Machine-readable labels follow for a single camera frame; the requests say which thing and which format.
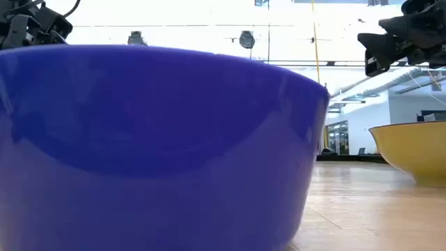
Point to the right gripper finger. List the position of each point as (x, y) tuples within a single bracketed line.
[(378, 42), (381, 62)]

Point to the pear-patterned yellow bowl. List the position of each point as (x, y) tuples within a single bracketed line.
[(414, 150)]

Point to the blue plastic mini bowl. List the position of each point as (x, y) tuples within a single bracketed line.
[(157, 146)]

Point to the glass door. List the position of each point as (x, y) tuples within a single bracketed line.
[(338, 137)]

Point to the small dark background laptop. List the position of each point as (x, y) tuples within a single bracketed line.
[(361, 151)]

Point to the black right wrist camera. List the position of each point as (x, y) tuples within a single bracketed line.
[(416, 6)]

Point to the black aluminium table frame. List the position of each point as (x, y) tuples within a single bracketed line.
[(348, 158)]

